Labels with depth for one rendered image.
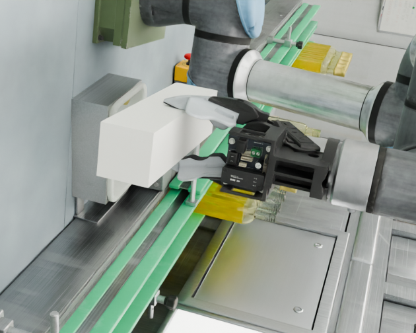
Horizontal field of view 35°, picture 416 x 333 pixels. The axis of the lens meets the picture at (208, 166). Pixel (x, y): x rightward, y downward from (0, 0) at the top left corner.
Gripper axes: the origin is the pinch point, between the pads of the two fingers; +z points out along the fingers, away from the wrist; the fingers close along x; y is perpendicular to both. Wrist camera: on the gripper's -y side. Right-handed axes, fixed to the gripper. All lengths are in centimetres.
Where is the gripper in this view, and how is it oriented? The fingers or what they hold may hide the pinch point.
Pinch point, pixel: (172, 130)
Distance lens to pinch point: 81.3
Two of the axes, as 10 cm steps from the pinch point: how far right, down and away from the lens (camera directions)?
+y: -2.9, 2.9, -9.1
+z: -9.5, -2.1, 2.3
